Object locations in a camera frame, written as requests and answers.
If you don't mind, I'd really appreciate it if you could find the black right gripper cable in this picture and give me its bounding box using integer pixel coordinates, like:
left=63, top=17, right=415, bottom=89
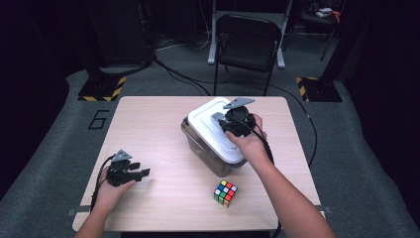
left=227, top=113, right=282, bottom=238

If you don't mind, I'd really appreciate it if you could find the dark side table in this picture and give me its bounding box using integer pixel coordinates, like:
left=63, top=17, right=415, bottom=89
left=295, top=0, right=343, bottom=62

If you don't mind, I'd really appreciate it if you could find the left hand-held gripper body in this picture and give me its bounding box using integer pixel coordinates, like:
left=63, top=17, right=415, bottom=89
left=105, top=149, right=140, bottom=188

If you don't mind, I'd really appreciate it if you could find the person's right hand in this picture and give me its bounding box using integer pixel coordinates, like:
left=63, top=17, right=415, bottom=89
left=224, top=113, right=269, bottom=171

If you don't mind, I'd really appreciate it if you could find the clear plastic storage box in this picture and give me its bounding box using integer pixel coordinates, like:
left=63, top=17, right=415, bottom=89
left=180, top=117, right=249, bottom=179

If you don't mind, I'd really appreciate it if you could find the black tape floor marking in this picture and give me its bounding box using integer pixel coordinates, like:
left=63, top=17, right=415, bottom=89
left=87, top=109, right=110, bottom=131

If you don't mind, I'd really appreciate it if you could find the multicoloured puzzle cube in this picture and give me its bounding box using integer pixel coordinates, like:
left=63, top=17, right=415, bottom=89
left=212, top=178, right=239, bottom=209

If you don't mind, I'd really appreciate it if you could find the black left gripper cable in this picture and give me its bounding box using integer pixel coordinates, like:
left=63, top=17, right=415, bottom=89
left=89, top=154, right=116, bottom=213

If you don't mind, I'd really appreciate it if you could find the white lid with grey handle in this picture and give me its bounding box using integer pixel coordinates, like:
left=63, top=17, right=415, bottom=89
left=186, top=96, right=248, bottom=166

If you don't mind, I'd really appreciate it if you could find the black folding chair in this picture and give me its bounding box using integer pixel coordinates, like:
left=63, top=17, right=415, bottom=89
left=213, top=13, right=284, bottom=97

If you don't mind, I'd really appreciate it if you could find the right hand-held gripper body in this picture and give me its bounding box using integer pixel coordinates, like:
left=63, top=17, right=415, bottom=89
left=217, top=96, right=258, bottom=139

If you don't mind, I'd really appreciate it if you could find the black stand with striped tape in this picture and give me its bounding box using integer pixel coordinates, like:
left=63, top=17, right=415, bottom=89
left=77, top=0, right=128, bottom=103
left=294, top=0, right=351, bottom=103

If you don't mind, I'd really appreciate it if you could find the small white device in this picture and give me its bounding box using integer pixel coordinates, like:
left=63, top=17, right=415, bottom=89
left=314, top=6, right=334, bottom=19

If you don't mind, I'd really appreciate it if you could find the grey tape strip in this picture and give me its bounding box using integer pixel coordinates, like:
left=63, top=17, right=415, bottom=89
left=314, top=204, right=333, bottom=215
left=66, top=204, right=92, bottom=218

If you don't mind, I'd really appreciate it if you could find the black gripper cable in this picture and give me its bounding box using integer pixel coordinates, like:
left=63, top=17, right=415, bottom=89
left=227, top=113, right=282, bottom=238
left=89, top=154, right=116, bottom=213

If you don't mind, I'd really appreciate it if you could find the person's left hand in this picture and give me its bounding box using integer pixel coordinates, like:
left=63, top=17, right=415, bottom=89
left=93, top=165, right=138, bottom=214

